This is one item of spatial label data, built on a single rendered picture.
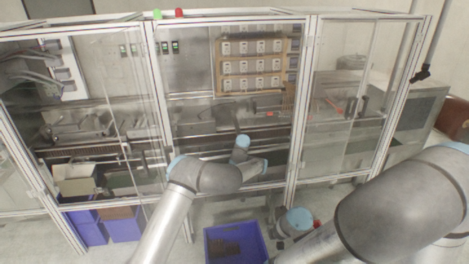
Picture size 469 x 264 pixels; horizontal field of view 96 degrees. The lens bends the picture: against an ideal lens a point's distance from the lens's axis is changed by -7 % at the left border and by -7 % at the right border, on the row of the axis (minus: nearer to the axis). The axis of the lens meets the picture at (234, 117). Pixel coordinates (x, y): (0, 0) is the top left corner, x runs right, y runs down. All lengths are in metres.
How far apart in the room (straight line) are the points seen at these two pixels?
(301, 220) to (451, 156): 0.57
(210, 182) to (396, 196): 0.60
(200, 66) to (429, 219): 1.68
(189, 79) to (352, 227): 1.66
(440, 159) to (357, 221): 0.16
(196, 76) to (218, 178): 1.18
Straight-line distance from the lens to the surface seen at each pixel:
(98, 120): 2.11
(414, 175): 0.41
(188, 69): 1.86
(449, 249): 0.55
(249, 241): 1.97
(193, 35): 1.80
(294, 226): 0.90
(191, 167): 0.86
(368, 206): 0.40
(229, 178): 0.85
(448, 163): 0.46
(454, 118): 2.91
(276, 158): 1.90
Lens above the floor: 1.89
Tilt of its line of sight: 29 degrees down
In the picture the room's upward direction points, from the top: 1 degrees counter-clockwise
